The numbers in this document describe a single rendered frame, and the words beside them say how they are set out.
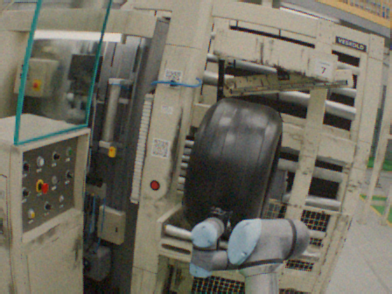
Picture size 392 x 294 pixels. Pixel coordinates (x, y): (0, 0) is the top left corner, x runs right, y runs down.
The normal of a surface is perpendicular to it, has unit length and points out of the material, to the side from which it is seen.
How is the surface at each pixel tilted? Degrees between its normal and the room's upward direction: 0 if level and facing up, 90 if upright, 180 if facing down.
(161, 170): 90
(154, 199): 90
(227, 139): 57
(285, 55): 90
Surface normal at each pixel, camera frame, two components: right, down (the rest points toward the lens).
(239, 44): -0.27, 0.14
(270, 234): 0.35, -0.49
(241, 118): -0.02, -0.70
